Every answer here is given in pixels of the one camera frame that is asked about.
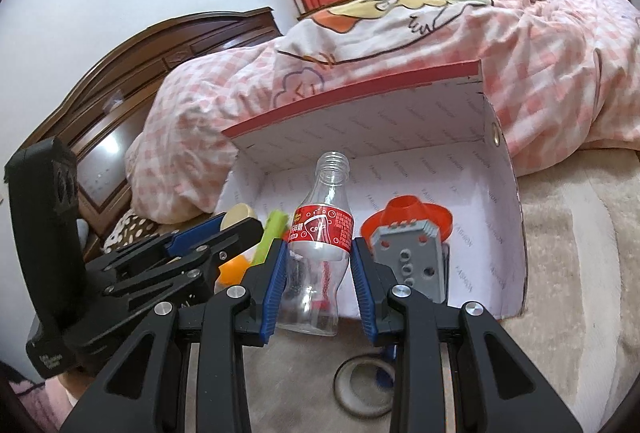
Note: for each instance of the dark wooden headboard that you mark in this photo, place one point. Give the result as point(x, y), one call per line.
point(150, 48)

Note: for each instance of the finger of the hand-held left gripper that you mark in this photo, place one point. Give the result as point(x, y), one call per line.
point(230, 238)
point(195, 233)

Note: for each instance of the tape roll with blue cutter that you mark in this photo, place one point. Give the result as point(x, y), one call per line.
point(345, 393)

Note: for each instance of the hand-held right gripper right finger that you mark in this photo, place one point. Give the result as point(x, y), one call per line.
point(361, 293)

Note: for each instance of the round wooden disc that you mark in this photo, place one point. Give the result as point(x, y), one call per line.
point(240, 213)

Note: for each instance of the person's pink clothing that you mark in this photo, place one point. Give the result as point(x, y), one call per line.
point(30, 403)

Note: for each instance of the beige fleece blanket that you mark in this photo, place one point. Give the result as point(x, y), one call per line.
point(575, 313)

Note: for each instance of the pink checked quilt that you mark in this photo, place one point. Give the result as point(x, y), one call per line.
point(400, 38)

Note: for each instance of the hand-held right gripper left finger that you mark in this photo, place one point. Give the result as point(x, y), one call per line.
point(277, 288)

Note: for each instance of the brown dotted pillow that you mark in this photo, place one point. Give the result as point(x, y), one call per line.
point(132, 233)

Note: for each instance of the orange ball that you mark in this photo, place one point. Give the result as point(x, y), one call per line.
point(235, 270)

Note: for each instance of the green plastic tube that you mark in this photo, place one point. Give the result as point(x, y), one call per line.
point(270, 233)

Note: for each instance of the clear bottle with red label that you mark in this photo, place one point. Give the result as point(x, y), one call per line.
point(320, 228)

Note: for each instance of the orange plastic cone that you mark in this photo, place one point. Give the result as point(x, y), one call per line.
point(400, 213)

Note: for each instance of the red cardboard box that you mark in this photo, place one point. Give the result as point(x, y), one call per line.
point(425, 153)

